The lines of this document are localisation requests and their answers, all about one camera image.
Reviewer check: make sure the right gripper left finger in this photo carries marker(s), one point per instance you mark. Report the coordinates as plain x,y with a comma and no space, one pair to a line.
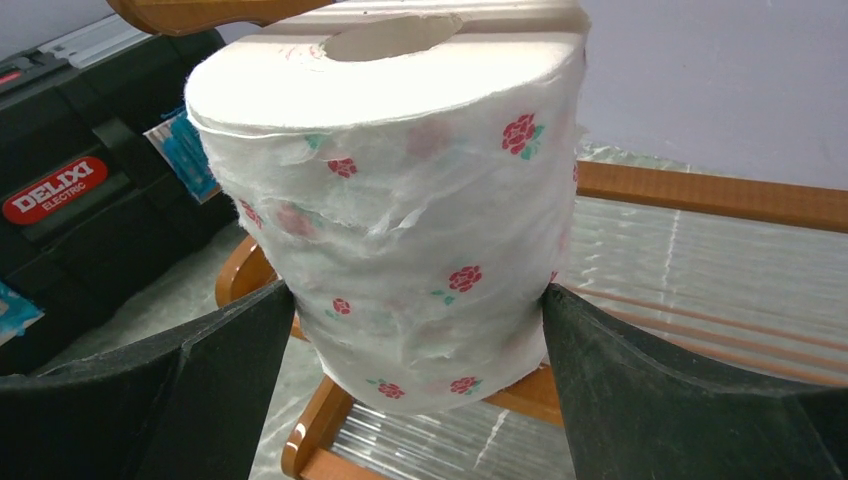
187,403

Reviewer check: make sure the black plastic toolbox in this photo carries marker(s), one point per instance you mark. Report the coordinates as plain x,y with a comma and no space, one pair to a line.
104,185

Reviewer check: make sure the orange wooden shelf rack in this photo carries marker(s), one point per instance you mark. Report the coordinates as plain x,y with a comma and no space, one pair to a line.
308,454

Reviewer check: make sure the white floral paper roll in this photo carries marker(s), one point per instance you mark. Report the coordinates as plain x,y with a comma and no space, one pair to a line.
408,169

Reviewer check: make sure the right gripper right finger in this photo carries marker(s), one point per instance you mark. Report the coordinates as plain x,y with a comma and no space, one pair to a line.
636,406

